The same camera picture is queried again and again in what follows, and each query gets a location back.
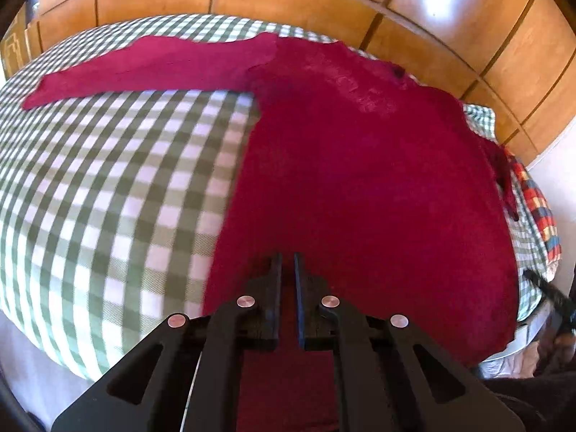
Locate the wooden headboard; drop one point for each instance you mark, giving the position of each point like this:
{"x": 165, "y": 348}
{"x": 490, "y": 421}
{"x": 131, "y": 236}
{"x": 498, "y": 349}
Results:
{"x": 315, "y": 4}

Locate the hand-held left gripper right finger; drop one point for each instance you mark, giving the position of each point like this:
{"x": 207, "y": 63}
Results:
{"x": 300, "y": 315}

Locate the red knitted sweater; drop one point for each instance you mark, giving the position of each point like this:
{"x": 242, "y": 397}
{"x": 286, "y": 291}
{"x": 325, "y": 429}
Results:
{"x": 360, "y": 189}

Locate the dark cloth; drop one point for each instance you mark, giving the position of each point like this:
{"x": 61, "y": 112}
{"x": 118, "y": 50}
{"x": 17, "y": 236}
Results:
{"x": 526, "y": 396}

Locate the green checked bedsheet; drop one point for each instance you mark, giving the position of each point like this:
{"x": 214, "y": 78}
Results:
{"x": 112, "y": 211}

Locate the multicoloured checked cloth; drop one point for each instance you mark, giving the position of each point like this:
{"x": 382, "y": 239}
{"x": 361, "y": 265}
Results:
{"x": 540, "y": 216}

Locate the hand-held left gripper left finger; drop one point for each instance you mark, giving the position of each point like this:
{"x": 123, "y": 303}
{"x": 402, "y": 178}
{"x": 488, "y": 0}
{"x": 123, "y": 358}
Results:
{"x": 272, "y": 310}

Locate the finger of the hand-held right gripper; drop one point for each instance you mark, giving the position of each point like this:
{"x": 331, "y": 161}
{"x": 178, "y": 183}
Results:
{"x": 551, "y": 296}

